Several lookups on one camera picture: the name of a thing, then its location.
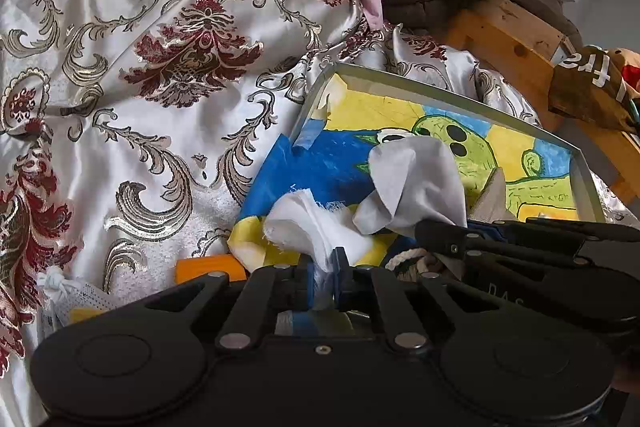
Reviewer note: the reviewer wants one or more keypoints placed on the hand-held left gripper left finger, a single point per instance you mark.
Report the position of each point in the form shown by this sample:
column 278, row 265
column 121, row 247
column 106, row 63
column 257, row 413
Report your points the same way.
column 309, row 287

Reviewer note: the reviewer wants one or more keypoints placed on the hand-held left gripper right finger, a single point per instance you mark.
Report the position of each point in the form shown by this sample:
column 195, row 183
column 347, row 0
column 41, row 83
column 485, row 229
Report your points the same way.
column 341, row 279

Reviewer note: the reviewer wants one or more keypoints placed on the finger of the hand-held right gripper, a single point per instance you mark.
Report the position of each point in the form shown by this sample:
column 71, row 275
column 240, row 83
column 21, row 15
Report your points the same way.
column 445, row 237
column 575, row 237

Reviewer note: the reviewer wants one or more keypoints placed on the grey cloth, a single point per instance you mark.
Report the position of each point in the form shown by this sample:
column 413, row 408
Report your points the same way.
column 420, row 177

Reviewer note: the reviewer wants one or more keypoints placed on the white cloth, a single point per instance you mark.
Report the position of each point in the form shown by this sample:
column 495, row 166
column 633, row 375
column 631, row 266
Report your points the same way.
column 305, row 222

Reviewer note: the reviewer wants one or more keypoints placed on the grey box with cartoon drawing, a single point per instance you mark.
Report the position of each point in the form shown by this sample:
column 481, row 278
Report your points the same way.
column 540, row 167

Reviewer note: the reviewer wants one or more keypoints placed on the orange plastic object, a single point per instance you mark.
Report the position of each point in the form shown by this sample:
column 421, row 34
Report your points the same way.
column 210, row 267

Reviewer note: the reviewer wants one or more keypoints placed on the blue yellow cartoon cloth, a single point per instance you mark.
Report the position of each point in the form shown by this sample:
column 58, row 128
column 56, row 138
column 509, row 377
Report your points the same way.
column 300, row 172

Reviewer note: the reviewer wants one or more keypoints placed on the pale mesh face mask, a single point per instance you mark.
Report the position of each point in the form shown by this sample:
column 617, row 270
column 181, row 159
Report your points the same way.
column 80, row 294

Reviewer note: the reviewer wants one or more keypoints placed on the beige cloth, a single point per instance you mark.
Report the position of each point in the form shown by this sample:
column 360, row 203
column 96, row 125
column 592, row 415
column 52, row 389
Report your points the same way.
column 487, row 202

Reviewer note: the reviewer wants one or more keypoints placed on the yellow flat item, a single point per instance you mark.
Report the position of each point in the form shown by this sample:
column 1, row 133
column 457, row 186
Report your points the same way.
column 82, row 314

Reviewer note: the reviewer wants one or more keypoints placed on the floral satin blanket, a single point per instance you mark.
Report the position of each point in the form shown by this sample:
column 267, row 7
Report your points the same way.
column 125, row 132

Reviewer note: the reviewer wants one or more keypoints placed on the wooden bed frame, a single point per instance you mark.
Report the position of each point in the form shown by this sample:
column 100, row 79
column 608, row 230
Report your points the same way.
column 500, row 32

